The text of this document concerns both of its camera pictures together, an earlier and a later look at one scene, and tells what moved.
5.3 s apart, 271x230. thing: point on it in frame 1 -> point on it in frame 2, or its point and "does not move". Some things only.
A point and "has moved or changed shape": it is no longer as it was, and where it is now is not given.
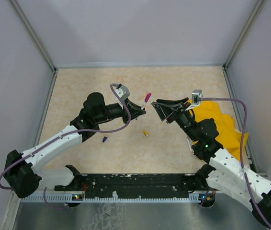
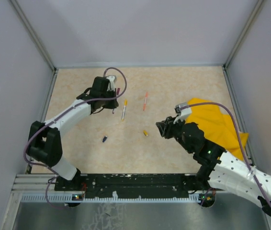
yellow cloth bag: x=229 y=138 does not move
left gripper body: x=116 y=110 -> x=109 y=104
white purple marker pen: x=147 y=97 has moved or changed shape
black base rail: x=138 y=184 does not move
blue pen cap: x=104 y=138 does not move
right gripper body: x=183 y=116 -> x=172 y=130
